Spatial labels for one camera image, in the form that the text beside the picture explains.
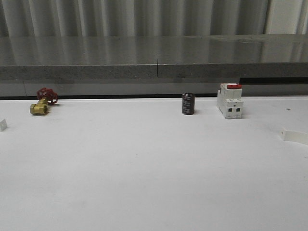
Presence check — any white circuit breaker red switch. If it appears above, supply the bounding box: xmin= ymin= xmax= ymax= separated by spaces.
xmin=217 ymin=83 xmax=244 ymax=119

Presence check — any black cylindrical capacitor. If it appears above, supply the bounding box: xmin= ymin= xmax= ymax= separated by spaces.
xmin=182 ymin=92 xmax=195 ymax=115

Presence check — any brass valve red handwheel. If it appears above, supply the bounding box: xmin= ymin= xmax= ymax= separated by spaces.
xmin=29 ymin=88 xmax=58 ymax=115

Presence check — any grey stone ledge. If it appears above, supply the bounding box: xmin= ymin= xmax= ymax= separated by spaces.
xmin=0 ymin=35 xmax=308 ymax=84

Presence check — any white half clamp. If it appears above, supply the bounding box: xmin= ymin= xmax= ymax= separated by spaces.
xmin=0 ymin=119 xmax=8 ymax=132
xmin=280 ymin=128 xmax=308 ymax=145

